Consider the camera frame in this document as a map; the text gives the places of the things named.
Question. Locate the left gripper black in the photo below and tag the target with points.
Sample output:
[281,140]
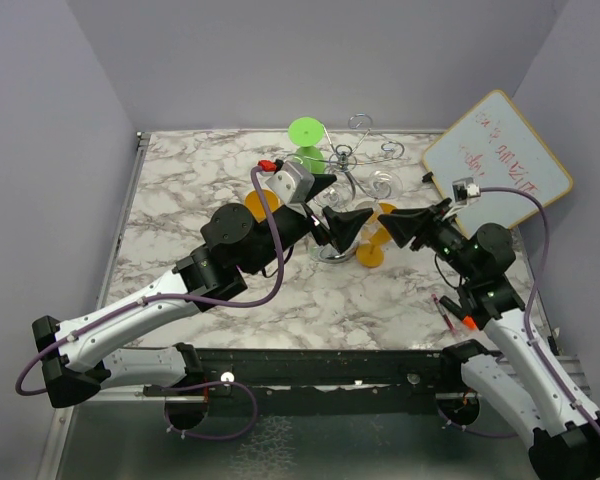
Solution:
[343,226]

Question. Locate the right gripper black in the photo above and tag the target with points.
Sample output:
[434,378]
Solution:
[405,223]

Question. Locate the clear wine glass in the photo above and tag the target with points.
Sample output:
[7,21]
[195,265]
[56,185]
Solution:
[379,189]
[294,161]

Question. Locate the orange plastic goblet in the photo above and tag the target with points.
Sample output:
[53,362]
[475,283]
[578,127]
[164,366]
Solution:
[255,206]
[373,236]

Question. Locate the green plastic wine glass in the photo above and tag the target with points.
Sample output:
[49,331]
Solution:
[306,133]

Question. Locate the clear tall glass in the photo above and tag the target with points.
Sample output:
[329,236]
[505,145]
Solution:
[337,196]

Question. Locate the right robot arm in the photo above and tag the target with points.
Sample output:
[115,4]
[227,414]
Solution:
[557,422]

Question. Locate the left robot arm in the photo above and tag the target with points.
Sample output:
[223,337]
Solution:
[240,265]

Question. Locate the chrome wine glass rack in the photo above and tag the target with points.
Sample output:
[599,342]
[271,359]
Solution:
[342,158]

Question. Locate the red pen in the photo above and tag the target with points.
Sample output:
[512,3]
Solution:
[443,314]

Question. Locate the black orange highlighter marker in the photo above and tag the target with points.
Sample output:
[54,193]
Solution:
[456,310]

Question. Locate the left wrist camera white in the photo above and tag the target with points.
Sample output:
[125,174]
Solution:
[291,183]

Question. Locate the small whiteboard yellow frame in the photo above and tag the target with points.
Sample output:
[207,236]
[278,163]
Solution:
[497,147]

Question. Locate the black front rail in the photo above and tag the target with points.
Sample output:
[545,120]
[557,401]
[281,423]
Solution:
[237,382]

